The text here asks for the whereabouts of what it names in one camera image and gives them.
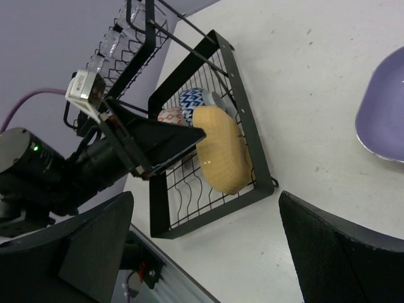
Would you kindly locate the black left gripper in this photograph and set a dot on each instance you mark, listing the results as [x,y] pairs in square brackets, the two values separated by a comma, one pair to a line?
[140,142]

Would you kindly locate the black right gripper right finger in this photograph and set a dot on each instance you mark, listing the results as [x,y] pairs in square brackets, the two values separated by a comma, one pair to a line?
[337,260]

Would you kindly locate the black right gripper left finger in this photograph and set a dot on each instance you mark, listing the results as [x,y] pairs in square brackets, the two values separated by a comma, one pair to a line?
[76,260]

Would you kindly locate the yellow square plate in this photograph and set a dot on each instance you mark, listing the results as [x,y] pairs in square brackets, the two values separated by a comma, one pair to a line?
[223,156]

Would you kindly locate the purple square plate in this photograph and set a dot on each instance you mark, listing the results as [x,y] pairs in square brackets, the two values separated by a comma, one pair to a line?
[379,119]

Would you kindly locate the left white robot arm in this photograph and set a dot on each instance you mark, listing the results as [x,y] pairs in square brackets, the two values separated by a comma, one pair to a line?
[37,183]

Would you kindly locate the blue patterned bowl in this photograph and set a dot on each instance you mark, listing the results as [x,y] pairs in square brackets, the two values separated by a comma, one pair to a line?
[192,98]

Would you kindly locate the clear glass cup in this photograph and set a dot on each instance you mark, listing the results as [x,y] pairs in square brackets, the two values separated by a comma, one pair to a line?
[132,13]
[114,44]
[96,63]

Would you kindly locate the black wire dish rack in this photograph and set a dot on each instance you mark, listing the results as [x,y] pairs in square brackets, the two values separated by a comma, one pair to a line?
[181,200]

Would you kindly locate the aluminium mounting rail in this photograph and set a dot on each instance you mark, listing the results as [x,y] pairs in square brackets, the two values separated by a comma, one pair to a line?
[154,276]

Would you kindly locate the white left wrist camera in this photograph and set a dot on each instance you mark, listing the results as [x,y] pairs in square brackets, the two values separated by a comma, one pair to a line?
[85,91]

